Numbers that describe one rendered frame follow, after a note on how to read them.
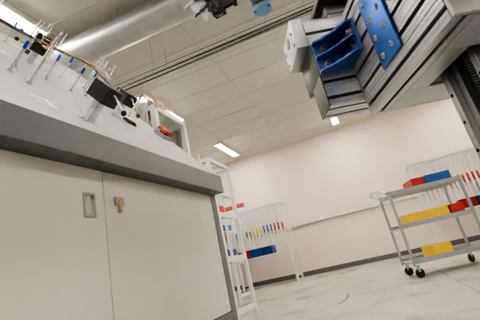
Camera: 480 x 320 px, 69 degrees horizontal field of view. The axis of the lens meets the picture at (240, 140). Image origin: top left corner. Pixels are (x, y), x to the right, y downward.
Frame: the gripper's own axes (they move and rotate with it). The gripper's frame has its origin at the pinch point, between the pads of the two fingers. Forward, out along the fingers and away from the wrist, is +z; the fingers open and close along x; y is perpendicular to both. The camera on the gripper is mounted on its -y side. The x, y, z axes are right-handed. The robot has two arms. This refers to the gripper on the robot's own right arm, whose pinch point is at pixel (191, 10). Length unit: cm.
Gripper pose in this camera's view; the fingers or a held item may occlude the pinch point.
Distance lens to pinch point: 160.3
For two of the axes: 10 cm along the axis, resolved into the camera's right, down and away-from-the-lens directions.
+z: -8.7, 3.3, 3.5
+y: 2.7, 9.4, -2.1
